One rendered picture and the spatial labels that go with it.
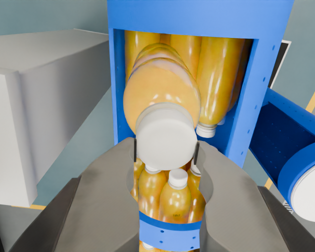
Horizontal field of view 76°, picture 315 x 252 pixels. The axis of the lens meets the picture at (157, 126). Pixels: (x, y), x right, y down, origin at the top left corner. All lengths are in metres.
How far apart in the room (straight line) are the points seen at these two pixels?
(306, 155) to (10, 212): 2.68
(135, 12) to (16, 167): 0.39
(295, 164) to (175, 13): 0.61
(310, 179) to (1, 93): 0.78
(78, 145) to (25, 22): 0.97
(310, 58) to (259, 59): 1.54
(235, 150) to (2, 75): 0.40
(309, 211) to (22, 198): 0.82
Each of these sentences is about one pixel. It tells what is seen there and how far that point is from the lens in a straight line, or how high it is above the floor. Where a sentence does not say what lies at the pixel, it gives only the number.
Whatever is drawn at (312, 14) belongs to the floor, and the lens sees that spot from 1.78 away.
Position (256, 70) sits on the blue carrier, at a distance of 0.31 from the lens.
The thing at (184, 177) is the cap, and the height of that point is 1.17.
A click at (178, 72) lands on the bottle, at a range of 0.16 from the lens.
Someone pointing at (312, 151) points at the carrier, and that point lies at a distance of 0.76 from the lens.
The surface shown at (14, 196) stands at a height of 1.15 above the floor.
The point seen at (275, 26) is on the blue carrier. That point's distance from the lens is 0.32.
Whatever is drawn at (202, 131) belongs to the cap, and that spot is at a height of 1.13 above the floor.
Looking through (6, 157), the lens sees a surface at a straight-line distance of 0.52.
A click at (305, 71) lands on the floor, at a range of 1.85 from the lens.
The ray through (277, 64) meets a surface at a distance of 1.55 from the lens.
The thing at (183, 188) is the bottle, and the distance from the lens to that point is 0.45.
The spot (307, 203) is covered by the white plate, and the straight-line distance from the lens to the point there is 0.81.
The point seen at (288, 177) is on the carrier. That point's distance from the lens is 0.76.
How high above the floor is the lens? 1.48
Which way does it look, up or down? 63 degrees down
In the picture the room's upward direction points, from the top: 179 degrees counter-clockwise
